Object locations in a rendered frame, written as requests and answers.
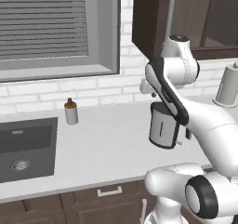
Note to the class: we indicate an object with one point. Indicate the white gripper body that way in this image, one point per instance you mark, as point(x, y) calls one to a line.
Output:
point(145, 85)

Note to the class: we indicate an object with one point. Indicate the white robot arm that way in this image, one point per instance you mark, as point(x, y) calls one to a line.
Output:
point(214, 131)

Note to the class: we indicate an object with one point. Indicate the white soap dispenser orange collar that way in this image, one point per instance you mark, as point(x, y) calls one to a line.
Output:
point(71, 113)

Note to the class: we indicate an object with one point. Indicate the white paper towel roll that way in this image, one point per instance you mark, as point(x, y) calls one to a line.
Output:
point(228, 85)

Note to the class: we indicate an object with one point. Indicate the dark wood drawer front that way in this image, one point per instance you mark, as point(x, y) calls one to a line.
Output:
point(133, 190)

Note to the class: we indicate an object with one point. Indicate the grey window blinds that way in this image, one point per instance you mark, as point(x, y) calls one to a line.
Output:
point(43, 20)

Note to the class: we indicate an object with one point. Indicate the dark grey sink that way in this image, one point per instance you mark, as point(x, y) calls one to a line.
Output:
point(28, 147)

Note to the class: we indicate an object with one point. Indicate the dark wood base cupboard door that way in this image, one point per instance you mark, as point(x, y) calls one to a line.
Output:
point(108, 213)

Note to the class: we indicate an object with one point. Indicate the dark wood sink front panel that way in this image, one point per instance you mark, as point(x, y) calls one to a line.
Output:
point(31, 210)

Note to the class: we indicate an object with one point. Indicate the dark wood wall cupboard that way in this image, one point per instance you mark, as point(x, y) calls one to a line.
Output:
point(145, 17)

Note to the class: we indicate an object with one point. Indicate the grey window frame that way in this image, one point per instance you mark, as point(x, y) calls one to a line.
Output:
point(105, 29)

